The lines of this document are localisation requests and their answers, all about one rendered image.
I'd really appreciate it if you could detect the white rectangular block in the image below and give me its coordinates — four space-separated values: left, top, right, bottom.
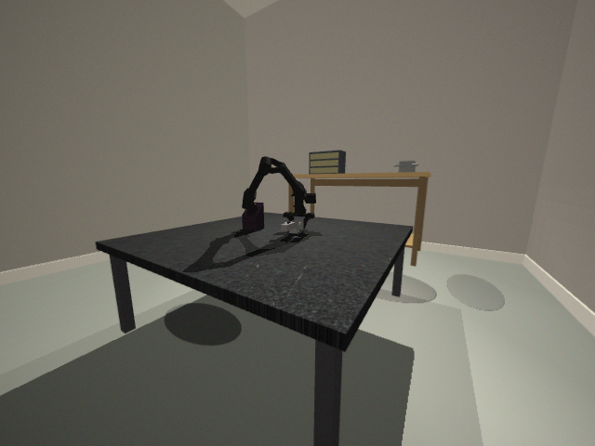
281 221 299 233

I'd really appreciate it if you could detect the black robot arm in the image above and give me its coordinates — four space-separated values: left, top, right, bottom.
242 156 316 215

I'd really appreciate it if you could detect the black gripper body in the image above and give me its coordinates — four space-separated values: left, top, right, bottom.
284 203 315 218

